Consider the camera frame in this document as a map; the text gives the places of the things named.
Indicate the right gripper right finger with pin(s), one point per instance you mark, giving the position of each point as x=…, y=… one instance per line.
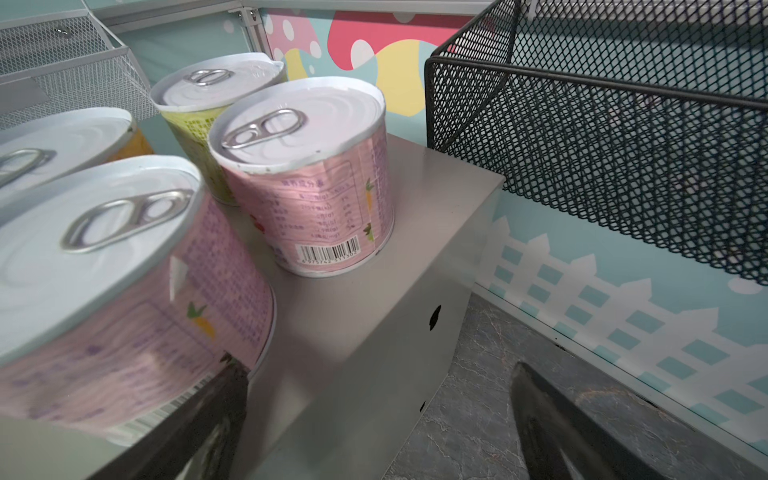
x=554, y=433

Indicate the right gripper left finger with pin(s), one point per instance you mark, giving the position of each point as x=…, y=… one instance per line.
x=203, y=433

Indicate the pink white label can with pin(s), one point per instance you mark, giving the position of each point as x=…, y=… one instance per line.
x=124, y=291

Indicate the yellow label can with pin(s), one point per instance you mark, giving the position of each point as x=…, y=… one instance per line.
x=45, y=149

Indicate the green label can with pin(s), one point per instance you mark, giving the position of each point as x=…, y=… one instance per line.
x=191, y=99

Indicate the grey metal cabinet counter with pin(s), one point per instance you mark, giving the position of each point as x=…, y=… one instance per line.
x=358, y=356

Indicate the black mesh wall basket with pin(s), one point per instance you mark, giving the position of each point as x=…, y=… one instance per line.
x=648, y=118

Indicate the white wire wall basket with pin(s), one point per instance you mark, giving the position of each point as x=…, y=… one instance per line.
x=67, y=61

